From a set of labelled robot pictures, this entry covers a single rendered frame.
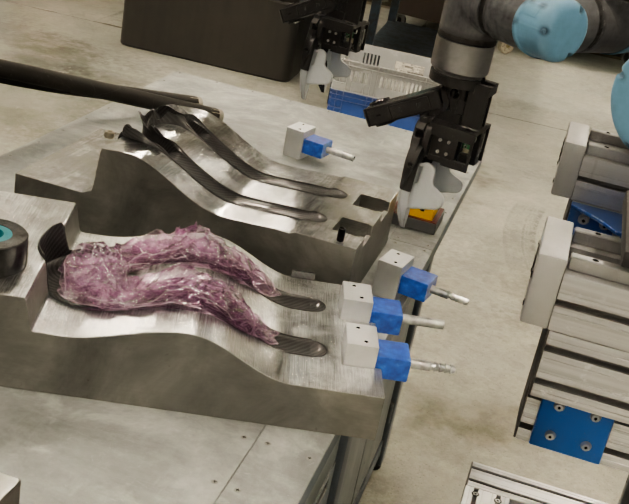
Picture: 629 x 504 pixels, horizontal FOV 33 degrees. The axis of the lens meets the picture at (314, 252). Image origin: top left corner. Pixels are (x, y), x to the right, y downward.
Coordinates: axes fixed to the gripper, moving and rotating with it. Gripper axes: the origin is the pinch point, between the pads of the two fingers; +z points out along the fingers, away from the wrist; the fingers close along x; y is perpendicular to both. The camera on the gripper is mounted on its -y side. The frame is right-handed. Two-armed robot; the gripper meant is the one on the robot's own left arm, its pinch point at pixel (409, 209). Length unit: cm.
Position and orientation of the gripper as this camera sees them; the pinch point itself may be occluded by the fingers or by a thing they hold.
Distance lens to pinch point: 143.8
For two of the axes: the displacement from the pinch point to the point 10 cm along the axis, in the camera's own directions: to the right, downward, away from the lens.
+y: 8.9, 3.3, -3.3
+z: -1.8, 8.9, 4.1
